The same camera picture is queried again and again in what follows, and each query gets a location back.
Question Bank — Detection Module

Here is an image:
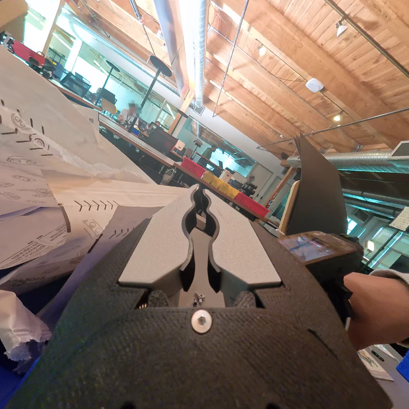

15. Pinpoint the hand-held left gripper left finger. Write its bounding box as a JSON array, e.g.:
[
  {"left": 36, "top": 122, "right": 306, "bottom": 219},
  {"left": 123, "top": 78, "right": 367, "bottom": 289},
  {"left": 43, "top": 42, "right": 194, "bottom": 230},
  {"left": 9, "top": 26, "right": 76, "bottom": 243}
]
[{"left": 118, "top": 184, "right": 202, "bottom": 292}]

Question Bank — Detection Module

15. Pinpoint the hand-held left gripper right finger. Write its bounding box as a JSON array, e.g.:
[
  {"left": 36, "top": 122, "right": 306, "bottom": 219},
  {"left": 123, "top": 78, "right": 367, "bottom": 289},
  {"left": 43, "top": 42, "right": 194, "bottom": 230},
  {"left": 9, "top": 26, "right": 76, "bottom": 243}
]
[{"left": 203, "top": 189, "right": 282, "bottom": 293}]

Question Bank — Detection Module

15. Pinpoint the person's right forearm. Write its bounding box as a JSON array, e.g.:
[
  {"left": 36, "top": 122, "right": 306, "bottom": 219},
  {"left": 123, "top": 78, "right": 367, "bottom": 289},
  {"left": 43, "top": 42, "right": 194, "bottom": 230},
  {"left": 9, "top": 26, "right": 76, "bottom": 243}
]
[{"left": 367, "top": 269, "right": 409, "bottom": 286}]

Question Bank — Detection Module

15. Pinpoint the person's right hand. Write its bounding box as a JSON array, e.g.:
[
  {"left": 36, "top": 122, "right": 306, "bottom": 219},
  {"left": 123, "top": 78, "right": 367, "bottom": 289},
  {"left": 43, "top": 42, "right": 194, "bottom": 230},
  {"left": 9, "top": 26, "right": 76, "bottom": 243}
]
[{"left": 344, "top": 272, "right": 409, "bottom": 351}]

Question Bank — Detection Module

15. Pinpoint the red storage bin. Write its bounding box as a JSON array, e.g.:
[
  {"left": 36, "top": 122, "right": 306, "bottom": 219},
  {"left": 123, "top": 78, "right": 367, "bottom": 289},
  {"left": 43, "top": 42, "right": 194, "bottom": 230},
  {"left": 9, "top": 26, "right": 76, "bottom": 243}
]
[
  {"left": 234, "top": 191, "right": 271, "bottom": 219},
  {"left": 180, "top": 157, "right": 207, "bottom": 178}
]

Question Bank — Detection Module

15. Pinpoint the white printed paper bag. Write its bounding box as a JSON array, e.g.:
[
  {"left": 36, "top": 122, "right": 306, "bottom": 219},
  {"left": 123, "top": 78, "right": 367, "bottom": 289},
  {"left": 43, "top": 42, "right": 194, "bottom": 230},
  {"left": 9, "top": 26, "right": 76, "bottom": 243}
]
[
  {"left": 0, "top": 204, "right": 162, "bottom": 294},
  {"left": 0, "top": 45, "right": 155, "bottom": 205},
  {"left": 42, "top": 169, "right": 194, "bottom": 221}
]

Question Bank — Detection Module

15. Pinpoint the wooden stand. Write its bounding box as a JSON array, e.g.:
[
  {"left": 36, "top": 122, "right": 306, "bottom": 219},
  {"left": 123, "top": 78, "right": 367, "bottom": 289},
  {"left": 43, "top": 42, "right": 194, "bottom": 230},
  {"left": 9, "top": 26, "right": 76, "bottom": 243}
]
[{"left": 277, "top": 180, "right": 301, "bottom": 238}]

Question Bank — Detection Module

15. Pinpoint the black board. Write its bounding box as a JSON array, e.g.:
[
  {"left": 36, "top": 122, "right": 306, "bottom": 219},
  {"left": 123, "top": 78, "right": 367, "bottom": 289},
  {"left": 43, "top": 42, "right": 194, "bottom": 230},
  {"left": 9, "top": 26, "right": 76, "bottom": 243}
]
[{"left": 286, "top": 134, "right": 349, "bottom": 238}]

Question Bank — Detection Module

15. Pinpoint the row of yellow bins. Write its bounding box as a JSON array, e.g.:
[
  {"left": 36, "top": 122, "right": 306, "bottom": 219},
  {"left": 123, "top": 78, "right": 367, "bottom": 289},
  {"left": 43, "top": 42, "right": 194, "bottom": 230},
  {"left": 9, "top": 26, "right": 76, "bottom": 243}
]
[{"left": 203, "top": 170, "right": 239, "bottom": 196}]

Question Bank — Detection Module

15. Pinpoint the colourful instruction booklet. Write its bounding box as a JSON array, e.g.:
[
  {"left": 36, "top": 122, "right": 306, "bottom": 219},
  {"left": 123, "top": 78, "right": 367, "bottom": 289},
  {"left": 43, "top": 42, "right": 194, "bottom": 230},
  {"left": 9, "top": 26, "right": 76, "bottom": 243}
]
[{"left": 356, "top": 343, "right": 404, "bottom": 381}]

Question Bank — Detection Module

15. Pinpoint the long wooden table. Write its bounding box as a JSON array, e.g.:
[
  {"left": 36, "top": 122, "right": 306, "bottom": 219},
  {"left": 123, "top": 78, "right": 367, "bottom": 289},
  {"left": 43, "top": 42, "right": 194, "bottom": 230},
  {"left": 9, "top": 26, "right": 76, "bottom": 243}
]
[{"left": 48, "top": 77, "right": 279, "bottom": 229}]

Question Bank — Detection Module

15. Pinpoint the crumpled white paper bag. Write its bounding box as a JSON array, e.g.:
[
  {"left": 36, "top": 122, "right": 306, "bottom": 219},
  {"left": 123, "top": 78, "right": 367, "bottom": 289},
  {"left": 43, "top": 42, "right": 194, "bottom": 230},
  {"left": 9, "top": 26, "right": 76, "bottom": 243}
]
[{"left": 0, "top": 289, "right": 52, "bottom": 373}]

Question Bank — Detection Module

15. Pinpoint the black round pendant disc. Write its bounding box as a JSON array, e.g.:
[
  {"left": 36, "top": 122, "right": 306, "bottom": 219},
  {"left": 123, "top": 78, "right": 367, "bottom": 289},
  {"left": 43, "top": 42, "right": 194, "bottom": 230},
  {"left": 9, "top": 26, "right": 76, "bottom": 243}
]
[{"left": 149, "top": 55, "right": 173, "bottom": 78}]

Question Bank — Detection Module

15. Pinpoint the blue plastic bin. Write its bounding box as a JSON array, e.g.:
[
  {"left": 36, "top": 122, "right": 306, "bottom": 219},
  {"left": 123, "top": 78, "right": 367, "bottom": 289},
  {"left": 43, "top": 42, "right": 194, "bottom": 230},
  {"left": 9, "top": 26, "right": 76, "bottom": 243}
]
[{"left": 0, "top": 268, "right": 77, "bottom": 409}]

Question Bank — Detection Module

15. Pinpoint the silver horizontal duct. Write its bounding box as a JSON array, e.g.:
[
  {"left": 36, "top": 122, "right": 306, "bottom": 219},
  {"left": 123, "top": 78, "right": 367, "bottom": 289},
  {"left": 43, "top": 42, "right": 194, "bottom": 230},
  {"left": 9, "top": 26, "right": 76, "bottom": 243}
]
[{"left": 287, "top": 150, "right": 409, "bottom": 171}]

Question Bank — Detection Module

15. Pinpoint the round silver ceiling duct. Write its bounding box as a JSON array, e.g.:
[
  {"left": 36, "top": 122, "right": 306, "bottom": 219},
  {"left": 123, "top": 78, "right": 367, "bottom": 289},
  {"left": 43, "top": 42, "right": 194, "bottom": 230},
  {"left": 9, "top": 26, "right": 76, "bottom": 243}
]
[{"left": 191, "top": 0, "right": 210, "bottom": 109}]

